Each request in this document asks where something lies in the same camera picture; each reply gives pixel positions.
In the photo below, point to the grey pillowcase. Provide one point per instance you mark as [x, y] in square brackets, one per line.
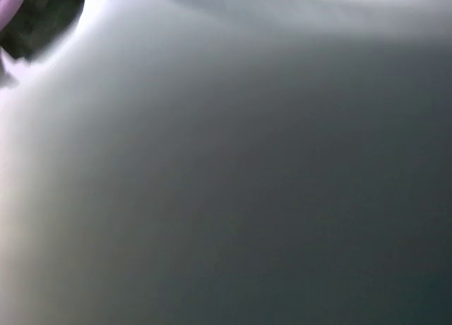
[233, 162]

